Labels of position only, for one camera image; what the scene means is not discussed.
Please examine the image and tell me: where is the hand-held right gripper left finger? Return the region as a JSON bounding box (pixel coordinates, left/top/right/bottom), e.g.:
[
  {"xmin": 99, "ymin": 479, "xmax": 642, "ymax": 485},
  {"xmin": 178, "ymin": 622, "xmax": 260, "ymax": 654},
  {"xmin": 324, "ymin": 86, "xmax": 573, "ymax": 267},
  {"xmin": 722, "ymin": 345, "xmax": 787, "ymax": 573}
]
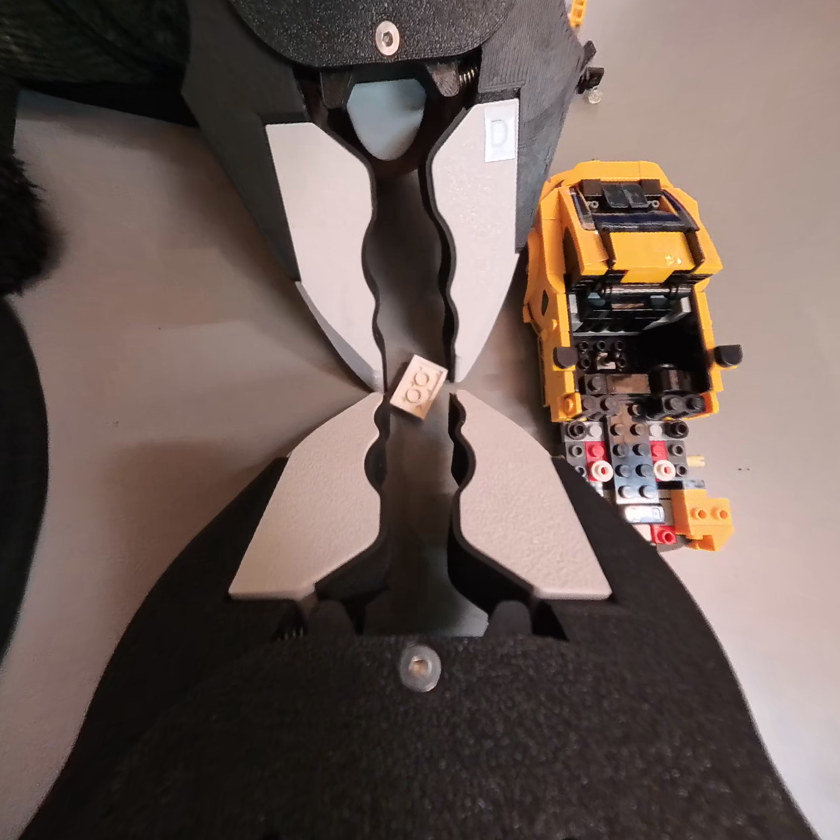
[{"xmin": 228, "ymin": 392, "xmax": 392, "ymax": 623}]

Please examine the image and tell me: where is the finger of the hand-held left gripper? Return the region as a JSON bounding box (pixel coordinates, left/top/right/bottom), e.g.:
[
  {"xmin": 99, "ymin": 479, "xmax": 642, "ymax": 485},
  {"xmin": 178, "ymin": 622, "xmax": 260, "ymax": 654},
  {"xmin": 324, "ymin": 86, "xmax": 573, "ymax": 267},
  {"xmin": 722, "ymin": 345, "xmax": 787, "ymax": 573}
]
[
  {"xmin": 264, "ymin": 120, "xmax": 385, "ymax": 391},
  {"xmin": 427, "ymin": 97, "xmax": 524, "ymax": 386}
]

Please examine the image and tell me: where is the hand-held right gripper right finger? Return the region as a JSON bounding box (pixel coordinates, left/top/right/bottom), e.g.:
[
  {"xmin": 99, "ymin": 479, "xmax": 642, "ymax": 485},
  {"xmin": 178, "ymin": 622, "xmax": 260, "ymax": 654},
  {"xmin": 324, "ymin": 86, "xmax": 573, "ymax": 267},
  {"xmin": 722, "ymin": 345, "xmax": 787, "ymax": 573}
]
[{"xmin": 448, "ymin": 391, "xmax": 614, "ymax": 623}]

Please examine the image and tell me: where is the light grey toy plate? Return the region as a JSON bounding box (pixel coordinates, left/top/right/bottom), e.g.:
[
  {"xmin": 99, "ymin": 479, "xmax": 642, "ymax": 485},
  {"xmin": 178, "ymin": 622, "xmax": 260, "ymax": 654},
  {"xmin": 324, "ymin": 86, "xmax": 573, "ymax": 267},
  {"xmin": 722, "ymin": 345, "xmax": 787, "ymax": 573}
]
[{"xmin": 389, "ymin": 354, "xmax": 450, "ymax": 421}]

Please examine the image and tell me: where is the yellow toy brick car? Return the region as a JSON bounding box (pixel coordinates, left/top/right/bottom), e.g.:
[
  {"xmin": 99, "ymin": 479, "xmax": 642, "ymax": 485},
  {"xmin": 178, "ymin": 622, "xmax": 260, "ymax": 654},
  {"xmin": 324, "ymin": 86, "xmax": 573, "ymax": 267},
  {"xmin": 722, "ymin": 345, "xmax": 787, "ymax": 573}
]
[{"xmin": 521, "ymin": 159, "xmax": 744, "ymax": 553}]

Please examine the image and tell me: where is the person's left forearm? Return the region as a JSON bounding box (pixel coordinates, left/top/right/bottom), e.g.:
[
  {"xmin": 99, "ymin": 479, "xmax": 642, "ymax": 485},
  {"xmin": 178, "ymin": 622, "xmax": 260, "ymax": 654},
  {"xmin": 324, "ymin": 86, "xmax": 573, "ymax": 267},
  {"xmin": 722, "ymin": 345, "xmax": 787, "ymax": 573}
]
[{"xmin": 0, "ymin": 0, "xmax": 198, "ymax": 89}]

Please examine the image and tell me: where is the person's black clothing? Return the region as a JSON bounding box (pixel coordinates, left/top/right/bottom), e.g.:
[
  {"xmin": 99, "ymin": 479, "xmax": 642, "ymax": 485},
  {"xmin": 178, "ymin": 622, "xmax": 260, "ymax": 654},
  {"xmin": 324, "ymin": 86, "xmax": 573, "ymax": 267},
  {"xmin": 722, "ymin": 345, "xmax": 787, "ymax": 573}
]
[{"xmin": 0, "ymin": 85, "xmax": 60, "ymax": 664}]

